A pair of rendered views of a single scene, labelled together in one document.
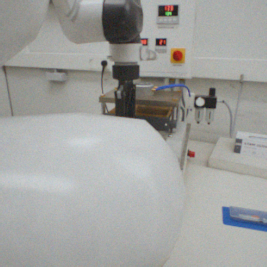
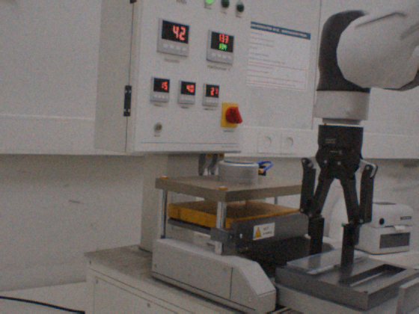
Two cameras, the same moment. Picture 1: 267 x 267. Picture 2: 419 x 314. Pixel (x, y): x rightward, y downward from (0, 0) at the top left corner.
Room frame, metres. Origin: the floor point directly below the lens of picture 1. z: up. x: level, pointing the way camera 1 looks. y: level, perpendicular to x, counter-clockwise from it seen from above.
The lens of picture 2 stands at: (0.49, 0.89, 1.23)
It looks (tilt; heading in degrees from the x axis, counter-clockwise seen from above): 5 degrees down; 298
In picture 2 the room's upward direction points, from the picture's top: 4 degrees clockwise
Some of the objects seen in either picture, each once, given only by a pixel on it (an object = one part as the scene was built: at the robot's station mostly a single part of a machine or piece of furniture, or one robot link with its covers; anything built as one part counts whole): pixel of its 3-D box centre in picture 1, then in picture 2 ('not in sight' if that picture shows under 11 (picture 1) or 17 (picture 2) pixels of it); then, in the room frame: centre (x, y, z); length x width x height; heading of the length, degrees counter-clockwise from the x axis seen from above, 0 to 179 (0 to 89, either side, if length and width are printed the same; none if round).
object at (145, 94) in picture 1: (149, 99); (231, 191); (0.95, -0.07, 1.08); 0.31 x 0.24 x 0.13; 75
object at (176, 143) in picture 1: (176, 142); (303, 250); (0.82, -0.15, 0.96); 0.26 x 0.05 x 0.07; 165
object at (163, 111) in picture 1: (144, 105); (239, 202); (0.92, -0.05, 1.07); 0.22 x 0.17 x 0.10; 75
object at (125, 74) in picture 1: (126, 81); (339, 151); (0.72, 0.02, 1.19); 0.08 x 0.08 x 0.09
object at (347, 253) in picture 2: not in sight; (348, 244); (0.68, 0.02, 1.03); 0.03 x 0.01 x 0.07; 75
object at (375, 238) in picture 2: not in sight; (372, 223); (0.85, -1.06, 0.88); 0.25 x 0.20 x 0.17; 147
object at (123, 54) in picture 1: (134, 53); (337, 108); (0.73, -0.01, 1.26); 0.13 x 0.12 x 0.05; 75
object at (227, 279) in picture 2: not in sight; (209, 273); (0.90, 0.11, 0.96); 0.25 x 0.05 x 0.07; 165
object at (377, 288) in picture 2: not in sight; (350, 276); (0.68, 0.03, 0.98); 0.20 x 0.17 x 0.03; 75
